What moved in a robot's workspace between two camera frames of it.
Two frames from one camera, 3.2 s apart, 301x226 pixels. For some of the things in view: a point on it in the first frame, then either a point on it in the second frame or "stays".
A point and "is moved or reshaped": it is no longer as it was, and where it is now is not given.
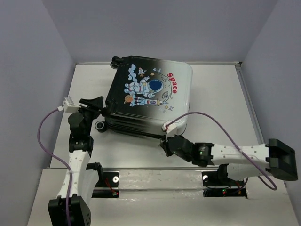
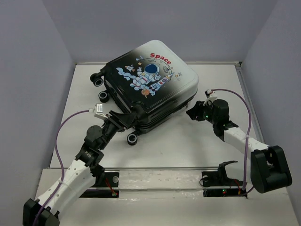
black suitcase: [145, 93] is moved or reshaped
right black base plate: [213, 187] stays
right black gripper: [164, 145] to [197, 109]
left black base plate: [110, 180] stays
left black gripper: [95, 105] to [122, 121]
